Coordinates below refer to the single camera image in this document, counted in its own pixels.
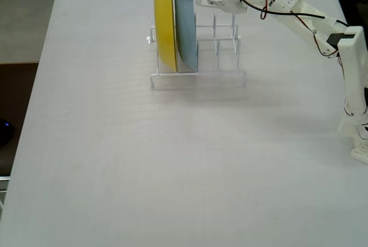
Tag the blue plate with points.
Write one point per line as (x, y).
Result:
(185, 28)

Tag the black computer mouse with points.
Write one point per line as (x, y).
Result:
(5, 132)

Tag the silver metal bar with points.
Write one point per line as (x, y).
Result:
(3, 179)

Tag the dark brown side table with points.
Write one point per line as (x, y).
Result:
(14, 92)

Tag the yellow plate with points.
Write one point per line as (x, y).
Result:
(165, 23)

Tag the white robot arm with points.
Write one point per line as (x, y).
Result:
(352, 66)

